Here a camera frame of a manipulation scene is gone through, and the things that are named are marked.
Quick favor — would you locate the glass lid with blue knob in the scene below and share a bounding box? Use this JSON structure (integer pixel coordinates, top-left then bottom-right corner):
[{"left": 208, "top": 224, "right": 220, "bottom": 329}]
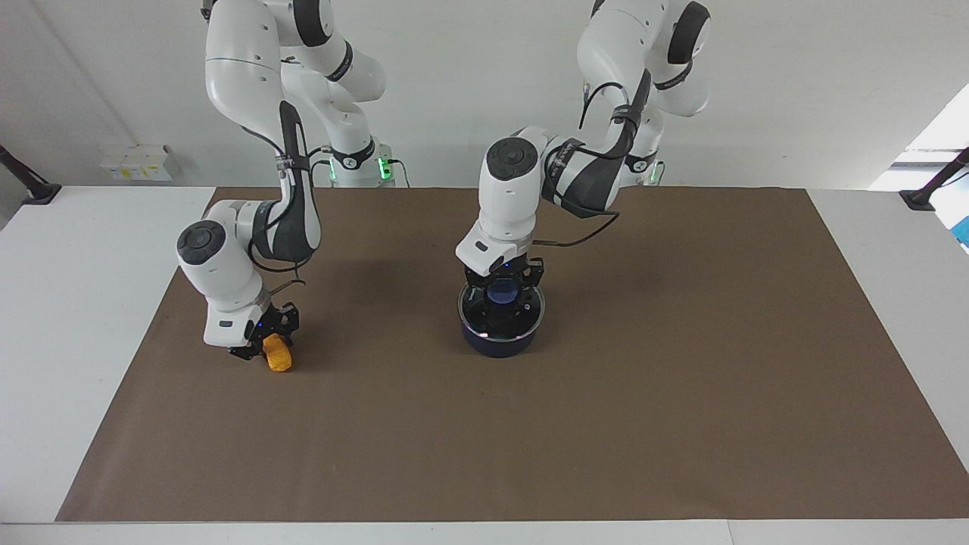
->
[{"left": 459, "top": 277, "right": 546, "bottom": 340}]

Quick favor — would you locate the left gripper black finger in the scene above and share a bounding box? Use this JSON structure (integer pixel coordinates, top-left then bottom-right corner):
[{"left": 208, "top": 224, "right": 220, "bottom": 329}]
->
[
  {"left": 516, "top": 259, "right": 545, "bottom": 304},
  {"left": 463, "top": 266, "right": 489, "bottom": 307}
]

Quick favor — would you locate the blue saucepan with handle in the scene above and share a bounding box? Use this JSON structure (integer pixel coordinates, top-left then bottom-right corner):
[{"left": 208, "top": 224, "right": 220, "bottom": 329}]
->
[{"left": 458, "top": 282, "right": 547, "bottom": 359}]

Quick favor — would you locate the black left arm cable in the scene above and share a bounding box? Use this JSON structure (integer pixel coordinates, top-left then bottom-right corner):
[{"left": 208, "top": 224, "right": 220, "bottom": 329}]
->
[{"left": 530, "top": 72, "right": 652, "bottom": 249}]

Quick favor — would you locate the white wall socket box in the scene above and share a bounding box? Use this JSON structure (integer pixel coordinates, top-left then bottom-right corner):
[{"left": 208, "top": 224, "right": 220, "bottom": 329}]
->
[{"left": 100, "top": 144, "right": 174, "bottom": 182}]

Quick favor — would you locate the black left corner stand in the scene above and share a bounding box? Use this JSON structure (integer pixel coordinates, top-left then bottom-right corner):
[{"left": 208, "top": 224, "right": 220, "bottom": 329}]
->
[{"left": 0, "top": 144, "right": 62, "bottom": 206}]

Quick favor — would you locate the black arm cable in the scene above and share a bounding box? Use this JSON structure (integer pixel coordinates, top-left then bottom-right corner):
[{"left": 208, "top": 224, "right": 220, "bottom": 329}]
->
[
  {"left": 248, "top": 98, "right": 334, "bottom": 297},
  {"left": 530, "top": 72, "right": 652, "bottom": 249}
]

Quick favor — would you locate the black corner stand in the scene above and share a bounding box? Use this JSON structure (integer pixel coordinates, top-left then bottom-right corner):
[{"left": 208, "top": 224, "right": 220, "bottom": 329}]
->
[
  {"left": 0, "top": 144, "right": 62, "bottom": 206},
  {"left": 899, "top": 147, "right": 969, "bottom": 212}
]

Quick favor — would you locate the brown table mat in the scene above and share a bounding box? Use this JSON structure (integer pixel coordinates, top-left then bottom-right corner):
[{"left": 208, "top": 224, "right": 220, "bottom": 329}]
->
[{"left": 55, "top": 186, "right": 969, "bottom": 523}]

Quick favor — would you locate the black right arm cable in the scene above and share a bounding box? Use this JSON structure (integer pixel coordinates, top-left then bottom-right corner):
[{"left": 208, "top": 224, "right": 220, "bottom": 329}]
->
[{"left": 248, "top": 98, "right": 334, "bottom": 297}]

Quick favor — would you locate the orange toy corn cob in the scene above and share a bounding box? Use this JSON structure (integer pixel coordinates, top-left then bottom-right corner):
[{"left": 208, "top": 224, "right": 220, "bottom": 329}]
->
[{"left": 262, "top": 335, "right": 295, "bottom": 374}]

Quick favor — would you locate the black right corner stand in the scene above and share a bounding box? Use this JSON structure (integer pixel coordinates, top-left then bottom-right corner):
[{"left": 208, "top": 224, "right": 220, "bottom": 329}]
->
[{"left": 899, "top": 147, "right": 969, "bottom": 212}]

